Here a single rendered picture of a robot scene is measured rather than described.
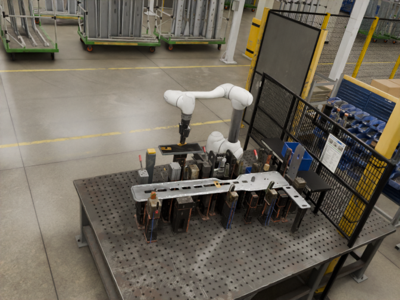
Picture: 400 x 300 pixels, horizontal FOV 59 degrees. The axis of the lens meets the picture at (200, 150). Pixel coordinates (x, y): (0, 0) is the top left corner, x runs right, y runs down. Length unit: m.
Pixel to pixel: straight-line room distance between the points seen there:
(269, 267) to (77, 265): 1.76
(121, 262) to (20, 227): 1.60
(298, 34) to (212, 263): 3.52
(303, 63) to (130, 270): 3.65
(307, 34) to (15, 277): 4.33
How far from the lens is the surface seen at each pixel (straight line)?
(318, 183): 3.32
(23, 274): 3.59
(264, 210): 3.10
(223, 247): 2.85
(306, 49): 5.13
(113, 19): 9.60
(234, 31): 9.76
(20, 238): 3.89
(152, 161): 2.97
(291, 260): 2.95
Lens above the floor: 2.70
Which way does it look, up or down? 30 degrees down
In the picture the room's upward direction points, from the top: 10 degrees clockwise
